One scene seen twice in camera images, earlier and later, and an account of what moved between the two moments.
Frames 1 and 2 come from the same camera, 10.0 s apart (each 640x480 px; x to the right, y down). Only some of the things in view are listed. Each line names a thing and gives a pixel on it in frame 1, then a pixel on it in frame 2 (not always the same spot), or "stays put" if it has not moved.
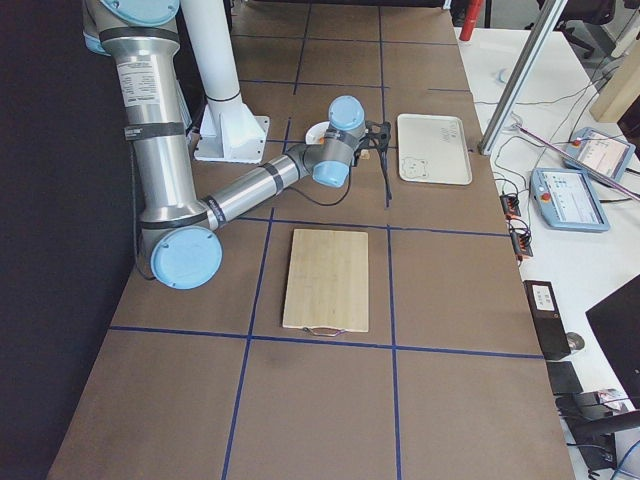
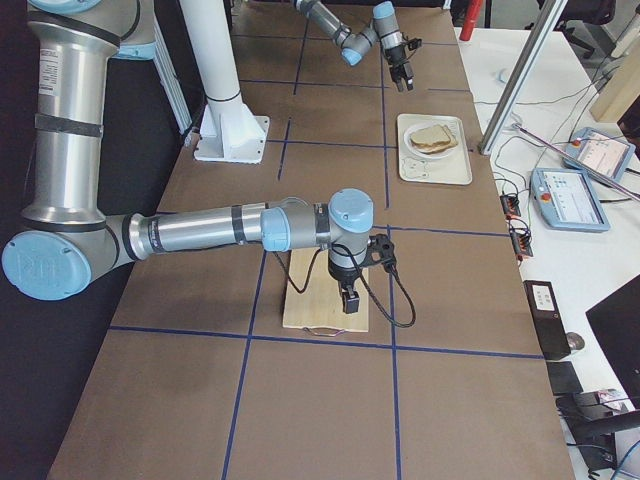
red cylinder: x=473 y=9 stays put
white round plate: x=316 y=132 -> x=430 y=141
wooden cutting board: x=328 y=280 stays put
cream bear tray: x=432 y=149 stays put
